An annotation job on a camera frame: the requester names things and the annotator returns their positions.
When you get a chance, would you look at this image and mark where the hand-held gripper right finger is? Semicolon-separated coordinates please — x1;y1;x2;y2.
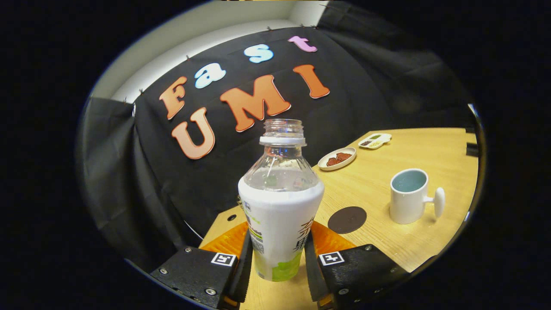
304;220;410;310

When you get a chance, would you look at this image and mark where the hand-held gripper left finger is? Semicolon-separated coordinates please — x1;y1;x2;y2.
149;221;254;310

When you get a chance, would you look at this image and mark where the round brown coaster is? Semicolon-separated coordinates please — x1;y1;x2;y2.
327;206;368;235

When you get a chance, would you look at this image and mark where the white cup blue inside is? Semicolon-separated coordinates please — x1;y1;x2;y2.
390;168;446;225

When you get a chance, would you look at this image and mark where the clear juice bottle white label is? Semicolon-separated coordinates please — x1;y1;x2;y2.
238;119;325;282

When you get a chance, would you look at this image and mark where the wooden table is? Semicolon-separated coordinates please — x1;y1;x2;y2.
199;127;479;310

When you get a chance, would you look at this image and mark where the white oval plate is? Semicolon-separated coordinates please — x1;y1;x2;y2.
317;147;357;171

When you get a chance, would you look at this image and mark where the red dried food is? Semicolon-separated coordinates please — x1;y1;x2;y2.
326;152;353;167

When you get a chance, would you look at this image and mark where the white divided dish with beans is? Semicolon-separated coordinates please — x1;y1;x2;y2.
358;133;393;150

